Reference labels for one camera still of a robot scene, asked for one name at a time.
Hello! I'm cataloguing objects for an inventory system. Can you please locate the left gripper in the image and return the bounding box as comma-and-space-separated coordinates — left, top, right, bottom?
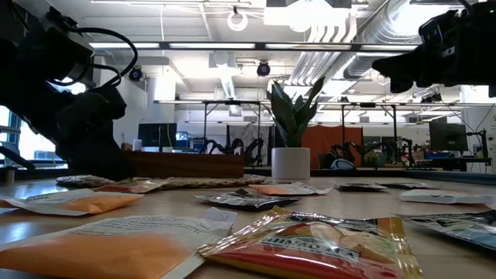
53, 84, 133, 181

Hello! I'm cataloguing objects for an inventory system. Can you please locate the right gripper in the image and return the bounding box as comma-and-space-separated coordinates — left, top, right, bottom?
370, 6, 482, 95

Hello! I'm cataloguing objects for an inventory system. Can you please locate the dark foil tea packet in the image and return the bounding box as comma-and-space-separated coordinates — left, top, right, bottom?
376, 181, 439, 191
333, 182, 389, 192
394, 210, 496, 253
192, 188, 300, 212

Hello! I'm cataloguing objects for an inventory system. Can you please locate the yellow red foil tea packet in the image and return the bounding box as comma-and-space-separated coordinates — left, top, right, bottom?
196, 205, 424, 279

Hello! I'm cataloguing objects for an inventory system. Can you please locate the wooden tea organizer box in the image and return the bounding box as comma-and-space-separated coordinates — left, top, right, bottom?
123, 150, 246, 179

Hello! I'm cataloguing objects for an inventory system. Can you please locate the large office window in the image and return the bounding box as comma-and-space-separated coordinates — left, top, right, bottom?
0, 106, 67, 164

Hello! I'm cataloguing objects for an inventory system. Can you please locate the black computer monitor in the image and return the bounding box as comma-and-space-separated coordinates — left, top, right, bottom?
429, 122, 469, 153
137, 122, 178, 153

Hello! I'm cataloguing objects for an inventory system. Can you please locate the orange room partition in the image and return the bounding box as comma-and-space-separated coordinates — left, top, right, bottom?
301, 124, 364, 170

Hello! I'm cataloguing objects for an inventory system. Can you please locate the round woven straw placemat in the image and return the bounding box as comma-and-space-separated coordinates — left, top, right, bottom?
56, 174, 268, 191

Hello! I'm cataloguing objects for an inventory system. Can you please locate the snake plant in white pot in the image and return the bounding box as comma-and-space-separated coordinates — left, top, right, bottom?
266, 75, 327, 181

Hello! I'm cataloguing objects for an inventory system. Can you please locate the long linear ceiling light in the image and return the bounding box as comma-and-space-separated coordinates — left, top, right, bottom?
88, 41, 420, 53

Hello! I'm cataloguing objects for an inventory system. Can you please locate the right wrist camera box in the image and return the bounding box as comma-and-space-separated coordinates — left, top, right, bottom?
417, 11, 446, 47

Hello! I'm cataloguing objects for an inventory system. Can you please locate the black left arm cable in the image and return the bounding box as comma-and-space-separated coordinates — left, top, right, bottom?
48, 26, 140, 88

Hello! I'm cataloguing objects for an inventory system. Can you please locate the white ring ceiling lamp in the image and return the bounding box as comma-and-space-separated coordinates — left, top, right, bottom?
226, 9, 250, 33

